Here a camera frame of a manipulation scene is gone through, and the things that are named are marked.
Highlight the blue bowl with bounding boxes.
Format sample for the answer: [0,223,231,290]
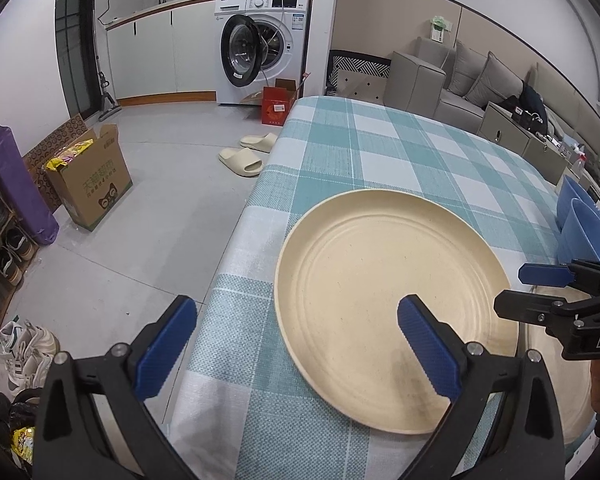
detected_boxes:
[554,174,600,231]
[557,198,600,264]

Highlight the beige round plate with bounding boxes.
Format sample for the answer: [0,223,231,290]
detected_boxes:
[274,190,518,436]

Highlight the white kitchen cabinet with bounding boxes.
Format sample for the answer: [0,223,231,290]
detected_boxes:
[107,0,219,105]

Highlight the teal plaid tablecloth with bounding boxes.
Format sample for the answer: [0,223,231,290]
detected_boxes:
[170,96,558,479]

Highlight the grey storage cabinet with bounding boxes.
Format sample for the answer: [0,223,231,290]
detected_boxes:
[478,103,567,185]

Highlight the white sneakers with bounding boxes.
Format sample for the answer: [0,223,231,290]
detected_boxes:
[0,316,59,398]

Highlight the brown cardboard box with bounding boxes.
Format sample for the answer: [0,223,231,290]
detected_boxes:
[43,124,133,232]

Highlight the beige slipper near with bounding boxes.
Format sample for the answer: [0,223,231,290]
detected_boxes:
[218,148,263,178]

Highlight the beige slipper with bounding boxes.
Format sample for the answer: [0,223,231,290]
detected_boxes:
[239,132,277,154]
[218,148,263,178]

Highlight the grey sofa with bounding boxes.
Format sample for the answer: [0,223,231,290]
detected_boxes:
[384,37,600,153]

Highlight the beige slipper far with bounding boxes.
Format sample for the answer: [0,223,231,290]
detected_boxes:
[239,132,277,154]

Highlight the purple rolled mat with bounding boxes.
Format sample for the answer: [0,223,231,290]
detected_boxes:
[0,125,59,246]

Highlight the red cardboard box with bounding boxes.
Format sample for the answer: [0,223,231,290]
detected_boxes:
[261,78,298,127]

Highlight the black patterned playpen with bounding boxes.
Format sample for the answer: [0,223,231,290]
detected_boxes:
[325,49,391,104]

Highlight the white washing machine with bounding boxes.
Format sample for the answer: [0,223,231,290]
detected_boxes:
[214,0,311,105]

